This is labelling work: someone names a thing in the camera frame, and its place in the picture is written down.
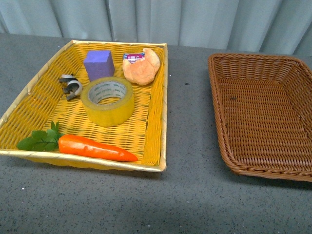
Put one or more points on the yellow packing tape roll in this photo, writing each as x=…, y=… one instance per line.
x=108, y=101

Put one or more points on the yellow woven basket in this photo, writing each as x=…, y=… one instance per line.
x=42, y=101

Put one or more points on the brown wicker basket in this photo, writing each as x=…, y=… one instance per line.
x=263, y=114

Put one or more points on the toy croissant bread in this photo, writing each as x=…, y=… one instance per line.
x=143, y=71

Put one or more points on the pink candy packet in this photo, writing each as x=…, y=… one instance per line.
x=133, y=57

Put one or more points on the purple foam block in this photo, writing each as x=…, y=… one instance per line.
x=99, y=64

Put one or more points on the black white panda figurine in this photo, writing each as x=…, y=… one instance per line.
x=73, y=88

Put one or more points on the orange toy carrot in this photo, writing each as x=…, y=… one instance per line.
x=52, y=139

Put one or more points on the grey-green curtain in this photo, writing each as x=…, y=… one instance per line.
x=277, y=26

